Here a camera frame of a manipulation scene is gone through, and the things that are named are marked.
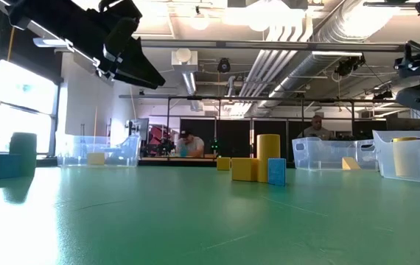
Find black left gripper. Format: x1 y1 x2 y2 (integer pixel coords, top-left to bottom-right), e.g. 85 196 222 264
62 0 166 90

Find small yellow cube block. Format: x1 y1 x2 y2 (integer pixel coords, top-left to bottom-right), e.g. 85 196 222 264
216 157 231 172

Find yellow cylinder block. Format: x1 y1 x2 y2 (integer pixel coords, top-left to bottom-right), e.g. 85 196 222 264
256 133 281 183
392 136 420 177

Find small blue block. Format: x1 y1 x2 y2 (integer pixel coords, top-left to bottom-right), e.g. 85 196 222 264
267 158 287 187

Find yellow wedge block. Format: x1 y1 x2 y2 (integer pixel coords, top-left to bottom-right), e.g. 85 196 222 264
341 157 362 171

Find white square ceiling box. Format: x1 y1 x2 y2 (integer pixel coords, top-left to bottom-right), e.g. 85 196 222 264
171 47 199 73

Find computer monitor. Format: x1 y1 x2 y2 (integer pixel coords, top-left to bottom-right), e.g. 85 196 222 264
127 117 150 143

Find round ceiling lamp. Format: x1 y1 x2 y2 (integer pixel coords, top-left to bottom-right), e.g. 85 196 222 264
189 5 211 32

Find person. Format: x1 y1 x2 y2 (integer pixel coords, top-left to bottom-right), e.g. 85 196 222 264
297 114 336 141
175 129 206 158

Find black partition panels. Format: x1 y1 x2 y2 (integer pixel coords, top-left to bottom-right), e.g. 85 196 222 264
179 118 388 160

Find bright window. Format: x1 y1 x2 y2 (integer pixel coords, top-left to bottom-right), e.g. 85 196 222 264
0 60 59 155

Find white ceiling pipe bundle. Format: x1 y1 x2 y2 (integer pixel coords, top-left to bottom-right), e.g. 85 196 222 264
231 14 316 113

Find grey metal crossbeam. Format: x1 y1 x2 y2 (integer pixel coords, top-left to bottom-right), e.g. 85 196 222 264
139 39 420 52

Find bright ceiling light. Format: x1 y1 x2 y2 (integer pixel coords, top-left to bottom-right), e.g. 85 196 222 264
223 0 307 32

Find green cylinder block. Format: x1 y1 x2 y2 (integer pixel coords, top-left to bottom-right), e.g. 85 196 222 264
9 132 38 177

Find green table mat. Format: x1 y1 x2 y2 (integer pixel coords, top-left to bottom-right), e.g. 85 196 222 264
0 164 420 265

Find black overhead equipment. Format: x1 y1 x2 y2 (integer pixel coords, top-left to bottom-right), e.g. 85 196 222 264
334 54 366 77

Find black round overhead camera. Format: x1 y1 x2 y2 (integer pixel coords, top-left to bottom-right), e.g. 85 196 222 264
217 57 232 74

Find black metal rig frame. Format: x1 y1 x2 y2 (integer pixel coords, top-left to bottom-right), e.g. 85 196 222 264
118 94 402 169

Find silver ventilation duct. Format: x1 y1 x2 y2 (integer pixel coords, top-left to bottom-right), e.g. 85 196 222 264
257 0 402 108

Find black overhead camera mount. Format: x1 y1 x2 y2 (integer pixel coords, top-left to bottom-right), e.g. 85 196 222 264
371 90 394 101

